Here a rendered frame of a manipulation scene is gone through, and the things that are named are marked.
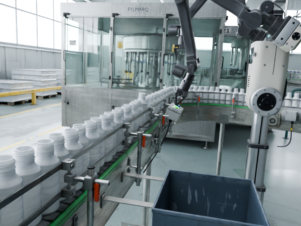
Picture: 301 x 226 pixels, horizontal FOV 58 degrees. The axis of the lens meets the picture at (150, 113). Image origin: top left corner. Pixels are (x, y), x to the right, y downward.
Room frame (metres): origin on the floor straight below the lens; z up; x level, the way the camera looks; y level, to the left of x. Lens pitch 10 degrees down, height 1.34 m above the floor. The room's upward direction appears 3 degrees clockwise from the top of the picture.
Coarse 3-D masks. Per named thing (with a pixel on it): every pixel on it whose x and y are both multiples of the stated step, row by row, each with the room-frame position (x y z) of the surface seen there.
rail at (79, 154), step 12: (168, 96) 2.15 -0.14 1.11; (132, 120) 1.14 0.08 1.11; (96, 144) 0.77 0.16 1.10; (120, 144) 1.00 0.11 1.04; (72, 156) 0.63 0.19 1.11; (60, 168) 0.58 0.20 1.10; (36, 180) 0.49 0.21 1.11; (24, 192) 0.46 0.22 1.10; (60, 192) 0.58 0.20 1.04; (0, 204) 0.40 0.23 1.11; (48, 204) 0.53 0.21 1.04; (36, 216) 0.49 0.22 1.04
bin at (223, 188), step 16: (128, 176) 0.97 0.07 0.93; (144, 176) 0.96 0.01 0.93; (176, 176) 0.99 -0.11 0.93; (192, 176) 0.98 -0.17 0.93; (208, 176) 0.97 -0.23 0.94; (224, 176) 0.96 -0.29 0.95; (160, 192) 0.80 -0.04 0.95; (176, 192) 0.99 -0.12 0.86; (192, 192) 0.98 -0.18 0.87; (208, 192) 0.96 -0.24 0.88; (224, 192) 0.95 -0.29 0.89; (240, 192) 0.94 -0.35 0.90; (256, 192) 0.83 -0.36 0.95; (160, 208) 0.81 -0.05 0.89; (176, 208) 0.99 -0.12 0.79; (192, 208) 0.98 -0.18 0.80; (208, 208) 0.96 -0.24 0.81; (224, 208) 0.95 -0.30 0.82; (240, 208) 0.94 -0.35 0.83; (256, 208) 0.80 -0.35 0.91; (128, 224) 0.98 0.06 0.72; (160, 224) 0.69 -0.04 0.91; (176, 224) 0.68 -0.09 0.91; (192, 224) 0.68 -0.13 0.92; (208, 224) 0.67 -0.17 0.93; (224, 224) 0.66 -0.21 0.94; (240, 224) 0.65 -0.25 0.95; (256, 224) 0.77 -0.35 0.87
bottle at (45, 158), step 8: (40, 144) 0.56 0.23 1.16; (48, 144) 0.57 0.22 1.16; (40, 152) 0.56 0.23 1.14; (48, 152) 0.57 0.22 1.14; (40, 160) 0.56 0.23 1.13; (48, 160) 0.56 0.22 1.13; (56, 160) 0.58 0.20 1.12; (48, 168) 0.56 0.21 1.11; (56, 176) 0.57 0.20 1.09; (48, 184) 0.56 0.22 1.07; (56, 184) 0.57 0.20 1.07; (48, 192) 0.56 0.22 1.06; (56, 192) 0.57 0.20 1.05; (48, 200) 0.55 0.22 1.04; (48, 208) 0.55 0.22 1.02; (56, 208) 0.57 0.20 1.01
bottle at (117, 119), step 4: (116, 112) 1.02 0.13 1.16; (120, 112) 1.04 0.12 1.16; (116, 116) 1.02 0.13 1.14; (120, 116) 1.03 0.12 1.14; (116, 120) 1.02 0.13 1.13; (120, 120) 1.03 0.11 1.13; (116, 124) 1.01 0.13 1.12; (120, 124) 1.02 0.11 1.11; (116, 132) 1.01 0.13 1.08; (120, 132) 1.02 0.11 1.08; (116, 136) 1.01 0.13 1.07; (120, 136) 1.02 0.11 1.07; (116, 140) 1.01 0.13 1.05; (120, 140) 1.02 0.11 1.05; (116, 144) 1.01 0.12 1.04; (120, 148) 1.02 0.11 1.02; (116, 152) 1.01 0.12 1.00
